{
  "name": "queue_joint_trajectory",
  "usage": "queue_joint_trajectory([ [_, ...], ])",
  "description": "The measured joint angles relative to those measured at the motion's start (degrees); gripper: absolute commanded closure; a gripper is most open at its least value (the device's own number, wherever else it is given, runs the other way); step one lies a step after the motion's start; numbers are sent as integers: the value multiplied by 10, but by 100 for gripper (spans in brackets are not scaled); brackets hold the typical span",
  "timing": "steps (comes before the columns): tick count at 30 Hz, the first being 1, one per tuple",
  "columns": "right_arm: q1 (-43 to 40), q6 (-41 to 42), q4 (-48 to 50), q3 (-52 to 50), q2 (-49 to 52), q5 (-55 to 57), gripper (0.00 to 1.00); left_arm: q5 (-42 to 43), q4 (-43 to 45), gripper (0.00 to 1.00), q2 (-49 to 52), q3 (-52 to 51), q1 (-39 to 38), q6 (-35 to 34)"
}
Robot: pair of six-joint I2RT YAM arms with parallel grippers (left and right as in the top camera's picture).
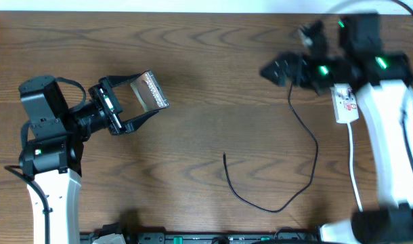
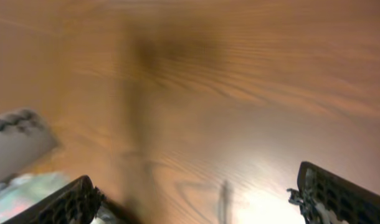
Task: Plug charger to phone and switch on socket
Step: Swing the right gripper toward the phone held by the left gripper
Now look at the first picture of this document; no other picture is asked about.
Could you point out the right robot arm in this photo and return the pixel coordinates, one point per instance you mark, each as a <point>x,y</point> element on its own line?
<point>381,83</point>

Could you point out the white power strip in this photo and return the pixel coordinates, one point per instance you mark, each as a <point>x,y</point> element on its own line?
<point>344,104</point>

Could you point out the black mounting rail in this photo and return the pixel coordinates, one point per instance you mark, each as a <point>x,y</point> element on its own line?
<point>118,233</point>

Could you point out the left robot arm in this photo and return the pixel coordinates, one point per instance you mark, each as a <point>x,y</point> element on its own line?
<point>52,147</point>

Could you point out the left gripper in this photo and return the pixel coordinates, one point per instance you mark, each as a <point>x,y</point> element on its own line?
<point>108,110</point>

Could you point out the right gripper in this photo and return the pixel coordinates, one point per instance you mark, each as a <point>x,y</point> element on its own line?
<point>300,60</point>

